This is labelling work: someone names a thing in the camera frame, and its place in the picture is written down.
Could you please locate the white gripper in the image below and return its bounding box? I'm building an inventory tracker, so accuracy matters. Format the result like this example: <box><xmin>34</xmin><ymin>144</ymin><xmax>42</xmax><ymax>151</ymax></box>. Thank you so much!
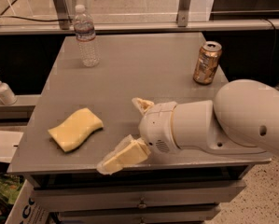
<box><xmin>97</xmin><ymin>97</ymin><xmax>180</xmax><ymax>175</ymax></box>

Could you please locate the yellow sponge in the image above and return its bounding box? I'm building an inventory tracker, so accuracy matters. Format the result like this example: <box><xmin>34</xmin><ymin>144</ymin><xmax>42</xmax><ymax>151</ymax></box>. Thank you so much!
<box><xmin>48</xmin><ymin>108</ymin><xmax>104</xmax><ymax>152</ymax></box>

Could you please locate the orange soda can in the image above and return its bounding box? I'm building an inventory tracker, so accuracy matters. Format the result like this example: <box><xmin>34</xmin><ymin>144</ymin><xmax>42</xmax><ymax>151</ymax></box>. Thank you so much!
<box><xmin>193</xmin><ymin>41</ymin><xmax>222</xmax><ymax>85</ymax></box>

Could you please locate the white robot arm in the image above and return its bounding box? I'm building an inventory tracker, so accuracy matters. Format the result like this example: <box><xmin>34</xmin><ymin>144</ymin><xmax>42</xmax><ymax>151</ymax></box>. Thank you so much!
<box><xmin>97</xmin><ymin>79</ymin><xmax>279</xmax><ymax>175</ymax></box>

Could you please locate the grey drawer cabinet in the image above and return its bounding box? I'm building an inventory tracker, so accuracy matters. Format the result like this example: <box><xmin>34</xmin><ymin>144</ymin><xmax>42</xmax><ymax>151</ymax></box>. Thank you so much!
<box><xmin>7</xmin><ymin>32</ymin><xmax>272</xmax><ymax>224</ymax></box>

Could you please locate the upper grey drawer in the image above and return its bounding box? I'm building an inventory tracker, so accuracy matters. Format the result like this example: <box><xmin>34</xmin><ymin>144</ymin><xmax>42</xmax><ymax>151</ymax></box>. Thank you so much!
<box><xmin>32</xmin><ymin>180</ymin><xmax>246</xmax><ymax>212</ymax></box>

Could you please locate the grey drawer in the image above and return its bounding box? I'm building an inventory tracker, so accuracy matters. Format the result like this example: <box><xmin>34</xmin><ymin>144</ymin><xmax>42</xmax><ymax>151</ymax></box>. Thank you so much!
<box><xmin>32</xmin><ymin>180</ymin><xmax>246</xmax><ymax>212</ymax></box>
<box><xmin>60</xmin><ymin>204</ymin><xmax>220</xmax><ymax>224</ymax></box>

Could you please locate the lower grey drawer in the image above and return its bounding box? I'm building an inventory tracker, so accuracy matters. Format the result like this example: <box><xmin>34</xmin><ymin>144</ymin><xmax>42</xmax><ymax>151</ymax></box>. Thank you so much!
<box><xmin>60</xmin><ymin>204</ymin><xmax>220</xmax><ymax>224</ymax></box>

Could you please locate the clear plastic water bottle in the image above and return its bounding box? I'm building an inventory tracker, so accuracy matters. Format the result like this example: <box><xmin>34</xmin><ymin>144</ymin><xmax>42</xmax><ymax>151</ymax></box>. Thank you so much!
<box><xmin>73</xmin><ymin>5</ymin><xmax>99</xmax><ymax>67</ymax></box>

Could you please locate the white paper sheet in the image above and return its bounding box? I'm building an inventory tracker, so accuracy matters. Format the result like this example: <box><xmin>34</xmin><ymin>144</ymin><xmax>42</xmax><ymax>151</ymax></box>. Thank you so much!
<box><xmin>0</xmin><ymin>131</ymin><xmax>23</xmax><ymax>163</ymax></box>

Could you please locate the white pump dispenser bottle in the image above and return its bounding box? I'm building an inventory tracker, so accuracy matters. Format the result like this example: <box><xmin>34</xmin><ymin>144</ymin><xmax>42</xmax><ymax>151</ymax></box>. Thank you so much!
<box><xmin>0</xmin><ymin>80</ymin><xmax>17</xmax><ymax>105</ymax></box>

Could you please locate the white cardboard box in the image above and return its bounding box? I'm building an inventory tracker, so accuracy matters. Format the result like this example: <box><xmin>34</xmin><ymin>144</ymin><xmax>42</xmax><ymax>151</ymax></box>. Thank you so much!
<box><xmin>6</xmin><ymin>180</ymin><xmax>49</xmax><ymax>224</ymax></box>

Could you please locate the green snack bag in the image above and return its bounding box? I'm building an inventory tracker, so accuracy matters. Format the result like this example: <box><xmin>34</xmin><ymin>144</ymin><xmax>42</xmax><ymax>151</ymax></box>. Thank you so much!
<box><xmin>0</xmin><ymin>173</ymin><xmax>25</xmax><ymax>224</ymax></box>

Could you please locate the metal railing frame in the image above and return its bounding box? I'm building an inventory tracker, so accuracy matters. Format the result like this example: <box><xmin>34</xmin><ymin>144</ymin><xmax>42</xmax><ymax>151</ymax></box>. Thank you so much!
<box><xmin>0</xmin><ymin>0</ymin><xmax>279</xmax><ymax>35</ymax></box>

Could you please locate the black cable on ledge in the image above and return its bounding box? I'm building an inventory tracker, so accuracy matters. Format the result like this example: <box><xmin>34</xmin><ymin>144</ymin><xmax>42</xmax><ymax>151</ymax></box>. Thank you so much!
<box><xmin>0</xmin><ymin>14</ymin><xmax>74</xmax><ymax>24</ymax></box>

